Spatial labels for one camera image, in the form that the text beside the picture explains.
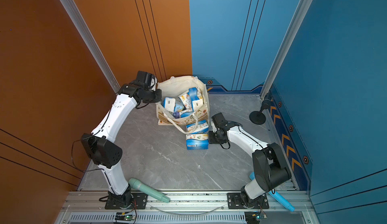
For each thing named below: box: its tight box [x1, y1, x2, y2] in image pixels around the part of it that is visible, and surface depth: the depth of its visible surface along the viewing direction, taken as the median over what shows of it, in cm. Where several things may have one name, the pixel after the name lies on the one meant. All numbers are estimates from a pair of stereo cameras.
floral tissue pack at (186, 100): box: [177, 93, 193, 112], surface depth 96 cm
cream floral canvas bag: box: [155, 75, 210, 134], surface depth 92 cm
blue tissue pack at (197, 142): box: [185, 133, 210, 151], surface depth 88 cm
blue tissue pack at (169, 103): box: [162, 96, 176, 112], surface depth 91 cm
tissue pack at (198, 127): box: [185, 119, 210, 135], surface depth 93 cm
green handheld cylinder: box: [128, 177, 171, 204], surface depth 77 cm
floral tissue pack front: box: [179, 109, 195, 119], surface depth 88 cm
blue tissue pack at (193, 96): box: [186, 87, 201, 112], surface depth 86 cm
